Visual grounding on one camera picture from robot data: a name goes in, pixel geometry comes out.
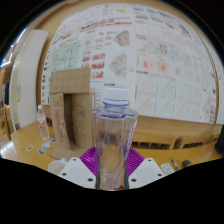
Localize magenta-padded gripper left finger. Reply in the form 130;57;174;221
58;146;100;190

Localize brown cardboard box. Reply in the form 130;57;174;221
49;68;96;161

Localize clear bottle with red label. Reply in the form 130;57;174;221
36;104;51;142

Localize clear plastic bottle white cap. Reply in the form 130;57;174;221
92;87;139;191

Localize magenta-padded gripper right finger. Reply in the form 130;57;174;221
126;146;166;190

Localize small white card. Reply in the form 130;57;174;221
160;162;175;176

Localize small dark object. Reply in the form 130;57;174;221
181;159;193;168

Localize pen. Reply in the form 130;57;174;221
170;157;180;172

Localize white wall panel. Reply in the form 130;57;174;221
9;29;50;129

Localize large printed wall poster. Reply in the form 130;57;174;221
41;3;224;124

